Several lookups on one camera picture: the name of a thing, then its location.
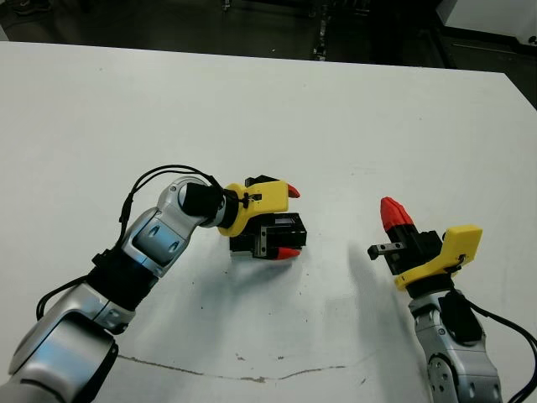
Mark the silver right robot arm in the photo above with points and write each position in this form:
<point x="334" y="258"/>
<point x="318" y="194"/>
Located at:
<point x="457" y="369"/>

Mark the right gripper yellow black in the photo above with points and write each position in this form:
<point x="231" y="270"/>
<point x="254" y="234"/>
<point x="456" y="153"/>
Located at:
<point x="419" y="260"/>

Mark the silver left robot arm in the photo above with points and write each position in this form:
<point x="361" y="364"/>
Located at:
<point x="63" y="336"/>

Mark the black shiny box lid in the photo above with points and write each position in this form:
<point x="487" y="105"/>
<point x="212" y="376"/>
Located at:
<point x="293" y="235"/>

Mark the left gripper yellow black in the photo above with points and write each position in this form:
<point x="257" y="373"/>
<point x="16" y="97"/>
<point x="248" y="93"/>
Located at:
<point x="260" y="199"/>

